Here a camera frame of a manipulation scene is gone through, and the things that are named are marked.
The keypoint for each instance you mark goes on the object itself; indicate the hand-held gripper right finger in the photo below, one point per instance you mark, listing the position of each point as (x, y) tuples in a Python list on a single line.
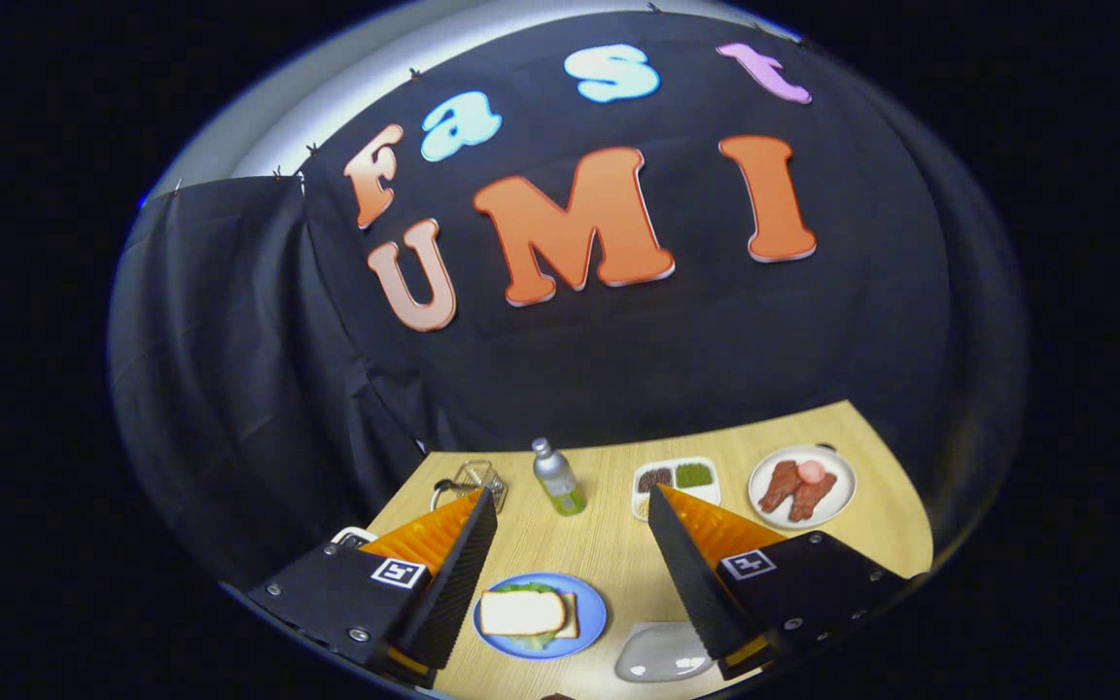
[(691, 583)]

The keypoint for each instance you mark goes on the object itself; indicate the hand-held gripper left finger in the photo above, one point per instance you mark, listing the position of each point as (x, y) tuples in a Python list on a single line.
[(453, 583)]

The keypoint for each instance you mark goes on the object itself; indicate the toasted bread slice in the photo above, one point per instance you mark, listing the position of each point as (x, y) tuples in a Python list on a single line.
[(521, 612)]

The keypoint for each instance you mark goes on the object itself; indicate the green lettuce leaf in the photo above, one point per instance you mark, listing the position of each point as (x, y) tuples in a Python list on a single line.
[(538, 642)]

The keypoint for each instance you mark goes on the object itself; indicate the white square plate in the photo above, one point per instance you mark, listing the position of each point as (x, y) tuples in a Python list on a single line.
[(662, 653)]

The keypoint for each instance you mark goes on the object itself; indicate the blue round plate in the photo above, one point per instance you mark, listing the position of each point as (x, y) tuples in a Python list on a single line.
[(589, 612)]

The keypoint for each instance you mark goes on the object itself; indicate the pile of green beans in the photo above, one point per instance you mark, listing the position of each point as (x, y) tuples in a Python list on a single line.
[(693, 474)]

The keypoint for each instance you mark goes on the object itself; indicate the white toaster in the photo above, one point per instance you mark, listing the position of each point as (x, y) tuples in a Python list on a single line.
[(354, 535)]

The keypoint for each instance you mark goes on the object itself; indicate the pile of dark beans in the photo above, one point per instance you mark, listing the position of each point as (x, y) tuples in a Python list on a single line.
[(654, 478)]

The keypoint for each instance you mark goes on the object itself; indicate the white divided tray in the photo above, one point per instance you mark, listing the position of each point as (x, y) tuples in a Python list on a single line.
[(672, 463)]

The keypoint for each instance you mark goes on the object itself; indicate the brown meat piece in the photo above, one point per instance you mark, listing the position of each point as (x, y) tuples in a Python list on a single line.
[(811, 497), (780, 486)]

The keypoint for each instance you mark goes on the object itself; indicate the green label metal bottle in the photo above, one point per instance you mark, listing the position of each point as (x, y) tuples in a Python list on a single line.
[(560, 481)]

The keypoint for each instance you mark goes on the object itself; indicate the pink sausage slice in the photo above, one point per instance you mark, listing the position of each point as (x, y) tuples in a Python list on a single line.
[(811, 472)]

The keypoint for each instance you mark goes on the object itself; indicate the white oval plate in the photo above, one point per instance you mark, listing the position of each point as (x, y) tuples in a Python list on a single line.
[(837, 506)]

